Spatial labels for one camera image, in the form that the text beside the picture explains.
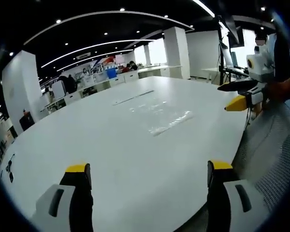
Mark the black cable with plug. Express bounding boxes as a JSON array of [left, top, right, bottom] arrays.
[[4, 152, 16, 173]]

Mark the tall white pillar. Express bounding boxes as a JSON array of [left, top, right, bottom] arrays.
[[163, 26, 191, 80]]

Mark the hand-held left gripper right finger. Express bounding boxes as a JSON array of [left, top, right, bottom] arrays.
[[206, 159, 257, 232]]

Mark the wide white pillar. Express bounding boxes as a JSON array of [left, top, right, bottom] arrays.
[[1, 50, 44, 136]]

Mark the white mesh office chair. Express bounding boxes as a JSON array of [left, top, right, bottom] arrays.
[[233, 101, 290, 219]]

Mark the long white counter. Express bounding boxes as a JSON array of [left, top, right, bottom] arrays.
[[64, 64, 183, 106]]

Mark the clear crinkled food packaging bag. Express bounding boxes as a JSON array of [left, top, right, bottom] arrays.
[[146, 110, 193, 138]]

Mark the clear long food packaging bag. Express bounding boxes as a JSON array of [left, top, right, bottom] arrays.
[[112, 90, 155, 106]]

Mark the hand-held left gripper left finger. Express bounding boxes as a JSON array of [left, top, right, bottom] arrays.
[[33, 163, 94, 232]]

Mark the dark blue strap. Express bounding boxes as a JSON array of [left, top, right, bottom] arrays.
[[271, 9, 290, 82]]

